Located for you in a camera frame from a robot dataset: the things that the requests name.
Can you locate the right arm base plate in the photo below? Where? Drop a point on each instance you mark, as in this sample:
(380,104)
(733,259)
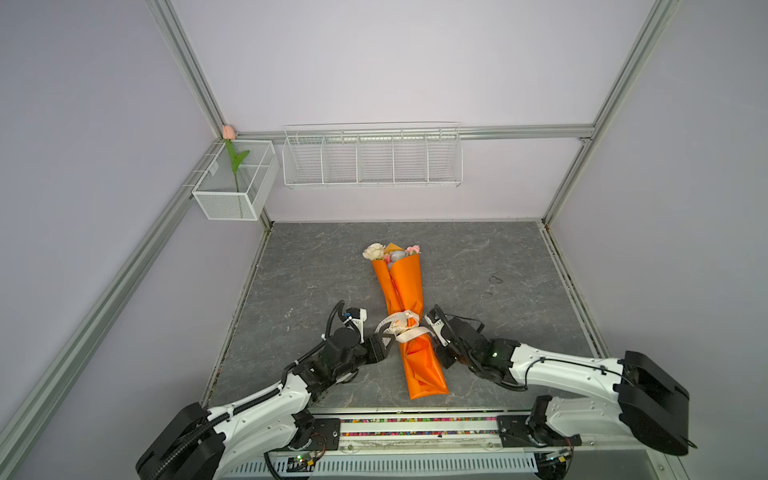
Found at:
(520,431)

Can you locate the white rose fake flower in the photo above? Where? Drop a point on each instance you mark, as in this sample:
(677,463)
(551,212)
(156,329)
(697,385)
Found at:
(397,255)

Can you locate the cream rose fake flower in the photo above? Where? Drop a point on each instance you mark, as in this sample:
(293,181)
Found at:
(374,252)

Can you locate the white wire wall basket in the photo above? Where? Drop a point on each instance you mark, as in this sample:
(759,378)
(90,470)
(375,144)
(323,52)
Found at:
(386,154)

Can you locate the orange wrapping paper sheet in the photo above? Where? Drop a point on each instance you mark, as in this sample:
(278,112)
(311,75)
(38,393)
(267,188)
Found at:
(398,271)

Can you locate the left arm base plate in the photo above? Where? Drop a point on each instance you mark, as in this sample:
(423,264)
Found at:
(317,435)

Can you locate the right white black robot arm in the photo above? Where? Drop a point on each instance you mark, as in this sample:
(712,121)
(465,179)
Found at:
(627,396)

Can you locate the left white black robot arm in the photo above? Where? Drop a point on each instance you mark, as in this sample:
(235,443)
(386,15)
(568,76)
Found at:
(202,443)

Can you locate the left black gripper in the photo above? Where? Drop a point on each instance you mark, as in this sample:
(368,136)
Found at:
(375,348)

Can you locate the aluminium front rail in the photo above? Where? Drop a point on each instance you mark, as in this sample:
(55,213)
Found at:
(414,428)

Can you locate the white mesh corner basket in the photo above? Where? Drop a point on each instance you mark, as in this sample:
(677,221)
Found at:
(215,191)

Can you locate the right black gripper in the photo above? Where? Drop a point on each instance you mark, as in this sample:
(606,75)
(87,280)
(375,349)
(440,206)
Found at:
(442,358)

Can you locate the white ribbon strip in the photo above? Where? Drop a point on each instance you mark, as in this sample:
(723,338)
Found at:
(404,327)

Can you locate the pink tulip fake flower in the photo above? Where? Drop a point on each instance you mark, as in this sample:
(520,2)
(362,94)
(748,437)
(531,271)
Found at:
(229,135)

